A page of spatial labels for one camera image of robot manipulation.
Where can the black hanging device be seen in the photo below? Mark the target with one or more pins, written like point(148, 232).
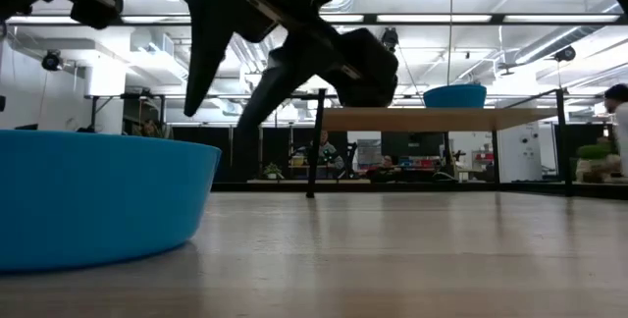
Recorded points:
point(391, 37)

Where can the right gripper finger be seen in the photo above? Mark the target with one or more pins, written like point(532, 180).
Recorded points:
point(289, 70)
point(203, 48)

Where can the shelf with coloured bins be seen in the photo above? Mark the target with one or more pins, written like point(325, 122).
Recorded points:
point(417, 162)

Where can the small potted plant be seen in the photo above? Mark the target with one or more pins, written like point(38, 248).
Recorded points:
point(272, 171)

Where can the silver ventilation duct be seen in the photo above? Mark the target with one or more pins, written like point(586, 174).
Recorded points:
point(544, 49)

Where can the person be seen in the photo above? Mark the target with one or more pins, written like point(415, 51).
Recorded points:
point(622, 126)
point(387, 162)
point(332, 153)

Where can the white cabinet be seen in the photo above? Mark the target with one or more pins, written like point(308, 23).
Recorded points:
point(520, 156)

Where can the black ceiling camera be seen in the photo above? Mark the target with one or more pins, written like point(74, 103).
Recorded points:
point(565, 54)
point(51, 61)

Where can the blue plastic mini bowl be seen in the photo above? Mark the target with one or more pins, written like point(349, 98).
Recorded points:
point(98, 200)
point(455, 97)

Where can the wooden background table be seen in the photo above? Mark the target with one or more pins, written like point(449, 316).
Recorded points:
point(392, 188)

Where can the black shelf side frame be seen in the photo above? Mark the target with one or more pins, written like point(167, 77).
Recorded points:
point(316, 151)

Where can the green plant in planter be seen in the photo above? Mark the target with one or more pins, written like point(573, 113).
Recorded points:
point(593, 153)

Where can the white column unit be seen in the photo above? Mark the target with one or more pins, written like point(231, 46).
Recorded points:
point(105, 82)

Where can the wooden shelf board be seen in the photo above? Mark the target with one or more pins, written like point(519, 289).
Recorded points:
point(432, 119)

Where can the white notice board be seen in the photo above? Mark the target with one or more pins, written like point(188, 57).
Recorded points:
point(369, 151)

